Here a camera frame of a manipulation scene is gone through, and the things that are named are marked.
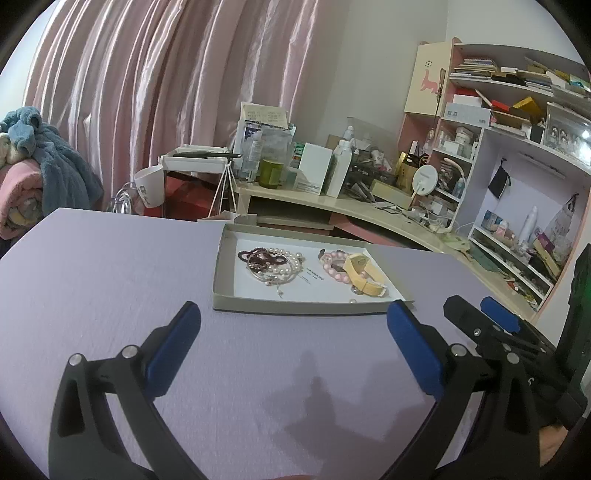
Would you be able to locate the blue fluffy towel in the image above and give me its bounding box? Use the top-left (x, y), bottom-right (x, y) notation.
top-left (0, 106), bottom-right (105, 219)

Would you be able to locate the chrome wire frame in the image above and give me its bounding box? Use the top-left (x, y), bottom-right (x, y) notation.
top-left (110, 186), bottom-right (136, 216)

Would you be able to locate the black hanging pouch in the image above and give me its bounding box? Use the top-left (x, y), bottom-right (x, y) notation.
top-left (488, 159), bottom-right (511, 199)

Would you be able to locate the round white mirror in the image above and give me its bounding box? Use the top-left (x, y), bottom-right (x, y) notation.
top-left (408, 165), bottom-right (439, 209)

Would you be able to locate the white spray bottle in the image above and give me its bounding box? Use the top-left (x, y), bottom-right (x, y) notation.
top-left (521, 206), bottom-right (539, 246)

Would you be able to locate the white pearl bracelet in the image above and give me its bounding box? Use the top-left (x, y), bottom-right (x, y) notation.
top-left (257, 248), bottom-right (306, 282)

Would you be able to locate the dark red bead necklace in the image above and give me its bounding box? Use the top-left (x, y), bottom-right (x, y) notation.
top-left (237, 247), bottom-right (279, 274)

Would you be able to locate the clear acrylic organizer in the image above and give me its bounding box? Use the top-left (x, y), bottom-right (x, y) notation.
top-left (346, 117), bottom-right (403, 186)

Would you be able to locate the flat cardboard box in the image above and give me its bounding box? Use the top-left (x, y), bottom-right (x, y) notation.
top-left (369, 178), bottom-right (413, 209)

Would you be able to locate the pink and white bookshelf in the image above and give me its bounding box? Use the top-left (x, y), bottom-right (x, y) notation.
top-left (396, 38), bottom-right (591, 315)

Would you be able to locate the white rectangular bottle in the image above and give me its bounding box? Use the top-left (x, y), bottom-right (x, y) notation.
top-left (325, 140), bottom-right (354, 199)

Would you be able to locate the pink satin curtain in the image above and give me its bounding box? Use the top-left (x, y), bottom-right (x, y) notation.
top-left (22, 0), bottom-right (354, 219)

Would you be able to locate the pink patterned blanket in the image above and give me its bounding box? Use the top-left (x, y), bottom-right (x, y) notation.
top-left (0, 158), bottom-right (48, 241)

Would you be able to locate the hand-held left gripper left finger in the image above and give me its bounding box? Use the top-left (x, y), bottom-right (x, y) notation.
top-left (48, 301), bottom-right (204, 480)

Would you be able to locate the gold and black bag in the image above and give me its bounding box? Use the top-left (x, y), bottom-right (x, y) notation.
top-left (396, 152), bottom-right (422, 193)

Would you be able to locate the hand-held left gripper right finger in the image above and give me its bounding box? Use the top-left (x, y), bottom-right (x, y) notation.
top-left (387, 299), bottom-right (541, 480)

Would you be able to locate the white carton box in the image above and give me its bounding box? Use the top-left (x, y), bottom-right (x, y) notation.
top-left (295, 143), bottom-right (334, 196)

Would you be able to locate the yellow green hand fan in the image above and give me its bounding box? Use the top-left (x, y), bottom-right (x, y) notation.
top-left (438, 230), bottom-right (472, 253)

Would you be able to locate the yellow watch strap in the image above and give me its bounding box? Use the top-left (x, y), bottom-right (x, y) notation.
top-left (342, 252), bottom-right (389, 297)

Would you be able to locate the green glass jar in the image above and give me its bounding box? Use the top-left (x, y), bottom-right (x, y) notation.
top-left (258, 158), bottom-right (284, 189)

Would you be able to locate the cream curved desk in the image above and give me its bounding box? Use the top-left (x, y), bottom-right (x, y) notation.
top-left (233, 182), bottom-right (542, 315)

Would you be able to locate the white trolley cart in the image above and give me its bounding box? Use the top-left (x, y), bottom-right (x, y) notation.
top-left (159, 146), bottom-right (244, 219)

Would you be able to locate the pink bead bracelet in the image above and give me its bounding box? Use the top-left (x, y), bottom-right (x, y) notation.
top-left (320, 248), bottom-right (359, 284)

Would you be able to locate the shallow cardboard tray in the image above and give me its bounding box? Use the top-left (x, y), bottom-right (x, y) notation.
top-left (212, 223), bottom-right (415, 316)

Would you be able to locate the white mug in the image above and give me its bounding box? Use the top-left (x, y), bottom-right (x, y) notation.
top-left (133, 165), bottom-right (166, 208)

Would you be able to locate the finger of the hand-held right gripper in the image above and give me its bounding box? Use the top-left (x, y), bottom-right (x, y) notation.
top-left (480, 296), bottom-right (557, 354)
top-left (443, 295), bottom-right (550, 370)

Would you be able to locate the printed gift bag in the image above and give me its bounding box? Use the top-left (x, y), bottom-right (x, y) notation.
top-left (549, 193), bottom-right (581, 251)

